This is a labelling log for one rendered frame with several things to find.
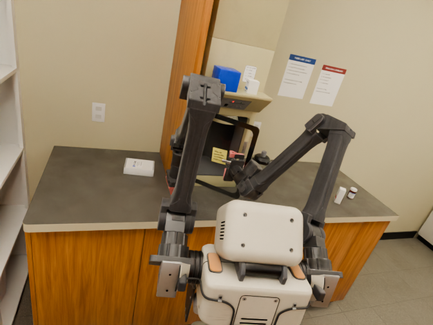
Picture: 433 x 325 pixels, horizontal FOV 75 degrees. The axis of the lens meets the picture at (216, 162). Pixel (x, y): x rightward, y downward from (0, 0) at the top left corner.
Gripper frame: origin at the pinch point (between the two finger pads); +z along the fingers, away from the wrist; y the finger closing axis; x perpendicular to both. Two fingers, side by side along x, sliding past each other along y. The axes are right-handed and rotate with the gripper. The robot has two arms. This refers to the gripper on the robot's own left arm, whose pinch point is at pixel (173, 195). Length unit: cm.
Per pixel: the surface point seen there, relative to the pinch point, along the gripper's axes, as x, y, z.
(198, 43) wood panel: -6, 24, -58
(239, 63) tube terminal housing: -29, 32, -52
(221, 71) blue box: -18, 22, -49
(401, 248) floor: -286, 61, 110
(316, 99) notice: -114, 75, -34
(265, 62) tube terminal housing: -42, 32, -55
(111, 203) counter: 23.5, 16.3, 16.1
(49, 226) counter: 45.8, 2.8, 17.4
